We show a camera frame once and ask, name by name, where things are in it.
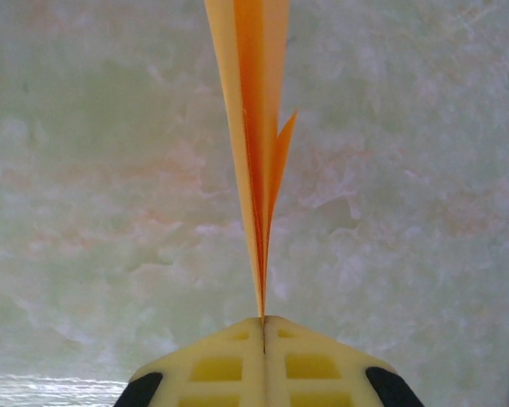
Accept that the orange paper sheet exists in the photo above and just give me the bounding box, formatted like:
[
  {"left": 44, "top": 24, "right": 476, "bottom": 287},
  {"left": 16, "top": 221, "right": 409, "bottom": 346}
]
[{"left": 203, "top": 0, "right": 299, "bottom": 326}]

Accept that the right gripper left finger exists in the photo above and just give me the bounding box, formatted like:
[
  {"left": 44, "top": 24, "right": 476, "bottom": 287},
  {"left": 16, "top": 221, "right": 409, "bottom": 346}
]
[{"left": 114, "top": 315, "right": 266, "bottom": 407}]

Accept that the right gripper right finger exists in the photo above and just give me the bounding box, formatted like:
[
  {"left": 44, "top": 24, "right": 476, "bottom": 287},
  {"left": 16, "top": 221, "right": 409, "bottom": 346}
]
[{"left": 265, "top": 315, "right": 425, "bottom": 407}]

